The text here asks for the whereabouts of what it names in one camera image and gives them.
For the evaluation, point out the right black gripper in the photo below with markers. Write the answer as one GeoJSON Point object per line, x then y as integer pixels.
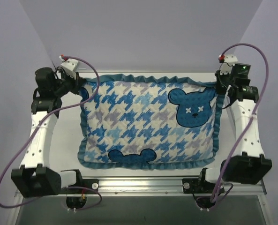
{"type": "Point", "coordinates": [221, 85]}

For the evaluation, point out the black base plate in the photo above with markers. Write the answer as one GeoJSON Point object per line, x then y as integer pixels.
{"type": "Point", "coordinates": [86, 186]}
{"type": "Point", "coordinates": [197, 186]}

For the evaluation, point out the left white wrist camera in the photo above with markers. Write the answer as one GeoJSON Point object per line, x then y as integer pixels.
{"type": "Point", "coordinates": [70, 66]}

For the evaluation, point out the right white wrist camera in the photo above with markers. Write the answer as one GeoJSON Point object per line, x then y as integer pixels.
{"type": "Point", "coordinates": [227, 61]}

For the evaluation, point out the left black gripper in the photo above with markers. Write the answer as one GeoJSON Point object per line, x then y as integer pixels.
{"type": "Point", "coordinates": [76, 81]}

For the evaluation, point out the front aluminium rail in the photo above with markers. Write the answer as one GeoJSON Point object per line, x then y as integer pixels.
{"type": "Point", "coordinates": [134, 186]}

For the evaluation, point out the blue white pillowcase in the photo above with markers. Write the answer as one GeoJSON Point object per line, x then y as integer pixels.
{"type": "Point", "coordinates": [148, 123]}

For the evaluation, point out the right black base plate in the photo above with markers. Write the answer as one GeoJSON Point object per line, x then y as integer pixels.
{"type": "Point", "coordinates": [197, 186]}

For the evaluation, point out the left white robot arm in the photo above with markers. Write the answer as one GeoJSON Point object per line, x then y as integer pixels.
{"type": "Point", "coordinates": [34, 177]}

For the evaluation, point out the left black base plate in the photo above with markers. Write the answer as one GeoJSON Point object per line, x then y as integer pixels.
{"type": "Point", "coordinates": [86, 186]}

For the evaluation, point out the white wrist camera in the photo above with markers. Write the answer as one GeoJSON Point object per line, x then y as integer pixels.
{"type": "Point", "coordinates": [227, 61]}
{"type": "Point", "coordinates": [70, 66]}

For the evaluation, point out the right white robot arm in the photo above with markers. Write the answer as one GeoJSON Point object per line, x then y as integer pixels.
{"type": "Point", "coordinates": [213, 175]}

